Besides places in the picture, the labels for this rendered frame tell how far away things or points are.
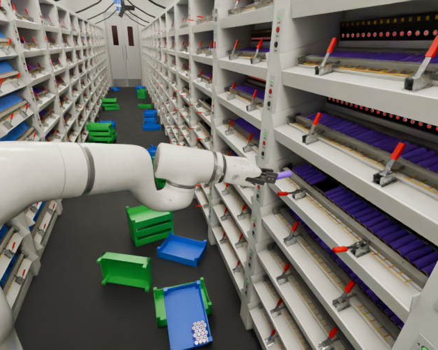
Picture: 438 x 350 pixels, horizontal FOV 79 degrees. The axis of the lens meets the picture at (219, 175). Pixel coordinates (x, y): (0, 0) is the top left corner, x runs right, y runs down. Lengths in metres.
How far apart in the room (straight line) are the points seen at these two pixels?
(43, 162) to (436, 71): 0.66
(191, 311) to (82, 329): 0.57
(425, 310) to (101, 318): 1.51
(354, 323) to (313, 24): 0.86
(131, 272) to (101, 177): 1.43
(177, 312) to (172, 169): 1.11
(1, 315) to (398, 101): 0.69
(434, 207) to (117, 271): 1.69
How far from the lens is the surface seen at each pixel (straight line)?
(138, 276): 1.87
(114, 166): 0.48
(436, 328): 0.65
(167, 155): 0.61
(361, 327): 0.85
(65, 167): 0.45
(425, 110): 0.58
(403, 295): 0.69
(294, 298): 1.10
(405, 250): 0.75
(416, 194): 0.64
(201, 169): 0.63
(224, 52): 1.60
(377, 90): 0.64
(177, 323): 1.60
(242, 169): 0.67
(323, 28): 1.02
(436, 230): 0.59
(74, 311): 1.85
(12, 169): 0.43
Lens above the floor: 1.36
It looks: 26 degrees down
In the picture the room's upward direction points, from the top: 3 degrees clockwise
